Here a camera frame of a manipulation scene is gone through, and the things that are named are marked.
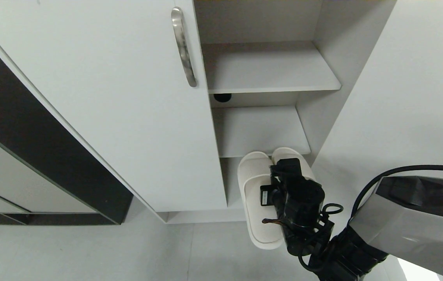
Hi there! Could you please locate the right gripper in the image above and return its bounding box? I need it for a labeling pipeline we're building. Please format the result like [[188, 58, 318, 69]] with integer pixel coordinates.
[[270, 158, 326, 230]]

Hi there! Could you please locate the white slipper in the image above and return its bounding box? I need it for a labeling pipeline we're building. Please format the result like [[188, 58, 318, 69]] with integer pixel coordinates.
[[271, 147, 316, 182], [237, 151, 285, 250]]

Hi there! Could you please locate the white shoe cabinet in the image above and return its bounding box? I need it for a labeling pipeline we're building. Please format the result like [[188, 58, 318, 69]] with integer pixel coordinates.
[[154, 0, 398, 225]]

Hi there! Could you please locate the plain white cabinet door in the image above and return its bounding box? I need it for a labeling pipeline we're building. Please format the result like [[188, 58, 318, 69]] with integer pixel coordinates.
[[312, 0, 443, 219]]

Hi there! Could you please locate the black and white cabinet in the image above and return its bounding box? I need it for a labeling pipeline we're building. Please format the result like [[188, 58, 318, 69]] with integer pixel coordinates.
[[0, 27, 134, 226]]

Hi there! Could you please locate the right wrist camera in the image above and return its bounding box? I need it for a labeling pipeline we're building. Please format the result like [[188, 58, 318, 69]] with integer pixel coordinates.
[[260, 183, 284, 208]]

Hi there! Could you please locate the black cable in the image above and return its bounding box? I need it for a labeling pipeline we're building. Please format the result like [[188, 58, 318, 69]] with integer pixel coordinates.
[[351, 165, 443, 217]]

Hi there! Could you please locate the white door with metal handle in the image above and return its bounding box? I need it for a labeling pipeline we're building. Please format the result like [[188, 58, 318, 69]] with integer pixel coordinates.
[[0, 0, 228, 213]]

